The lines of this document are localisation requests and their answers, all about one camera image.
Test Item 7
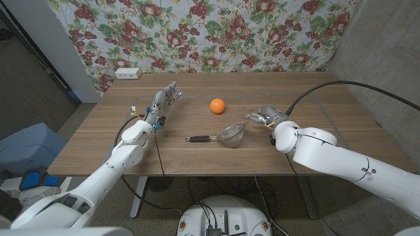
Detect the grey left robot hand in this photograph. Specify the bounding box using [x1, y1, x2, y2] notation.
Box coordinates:
[144, 81, 183, 130]

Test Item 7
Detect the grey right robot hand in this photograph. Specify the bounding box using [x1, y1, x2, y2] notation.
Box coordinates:
[244, 104, 289, 130]

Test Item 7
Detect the metal mesh sieve black handle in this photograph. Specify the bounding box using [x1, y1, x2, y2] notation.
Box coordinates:
[185, 122, 249, 149]

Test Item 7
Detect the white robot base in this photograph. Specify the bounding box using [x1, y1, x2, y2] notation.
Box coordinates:
[176, 195, 273, 236]

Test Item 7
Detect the white power strip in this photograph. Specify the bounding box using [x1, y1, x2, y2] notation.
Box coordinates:
[114, 67, 142, 80]

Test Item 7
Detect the orange fruit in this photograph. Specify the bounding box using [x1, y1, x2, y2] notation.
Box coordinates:
[209, 98, 226, 115]

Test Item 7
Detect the round black fan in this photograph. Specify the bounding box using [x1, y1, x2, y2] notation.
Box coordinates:
[146, 176, 174, 193]

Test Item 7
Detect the floral fruit print backdrop cloth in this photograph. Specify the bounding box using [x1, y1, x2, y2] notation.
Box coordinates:
[45, 0, 360, 96]

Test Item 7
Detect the grey table leg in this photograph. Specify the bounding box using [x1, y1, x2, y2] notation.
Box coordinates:
[297, 175, 319, 220]

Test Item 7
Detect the white table leg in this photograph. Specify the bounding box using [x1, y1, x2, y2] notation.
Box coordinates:
[129, 176, 148, 220]

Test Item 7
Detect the dark grey door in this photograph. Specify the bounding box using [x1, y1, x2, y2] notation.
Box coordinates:
[0, 6, 81, 142]

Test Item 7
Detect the blue-grey plastic bin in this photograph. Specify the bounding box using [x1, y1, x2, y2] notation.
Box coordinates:
[0, 122, 68, 180]

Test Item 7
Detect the blue and black pad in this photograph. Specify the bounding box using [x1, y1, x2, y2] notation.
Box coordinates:
[18, 166, 66, 191]

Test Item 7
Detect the white sneaker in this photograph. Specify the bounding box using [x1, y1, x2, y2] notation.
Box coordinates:
[12, 186, 62, 210]

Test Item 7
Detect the white robot chest edge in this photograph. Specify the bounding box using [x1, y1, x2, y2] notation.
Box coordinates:
[0, 226, 135, 236]

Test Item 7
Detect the black bag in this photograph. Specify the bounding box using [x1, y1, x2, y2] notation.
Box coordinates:
[0, 189, 22, 220]

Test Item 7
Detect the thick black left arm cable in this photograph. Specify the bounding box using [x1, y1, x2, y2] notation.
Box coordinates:
[113, 114, 183, 214]

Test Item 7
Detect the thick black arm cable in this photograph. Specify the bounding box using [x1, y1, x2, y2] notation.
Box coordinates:
[113, 114, 183, 214]
[285, 80, 420, 117]

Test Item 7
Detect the thin black left wrist cable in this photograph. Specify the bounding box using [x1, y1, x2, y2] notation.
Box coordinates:
[153, 128, 166, 178]

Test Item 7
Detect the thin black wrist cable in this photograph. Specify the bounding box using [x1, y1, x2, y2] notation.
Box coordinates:
[153, 128, 166, 178]
[284, 153, 341, 236]

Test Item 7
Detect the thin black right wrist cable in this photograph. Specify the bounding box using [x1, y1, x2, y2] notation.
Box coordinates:
[284, 153, 341, 236]

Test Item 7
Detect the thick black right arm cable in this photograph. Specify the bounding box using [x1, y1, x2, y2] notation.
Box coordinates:
[285, 80, 420, 117]

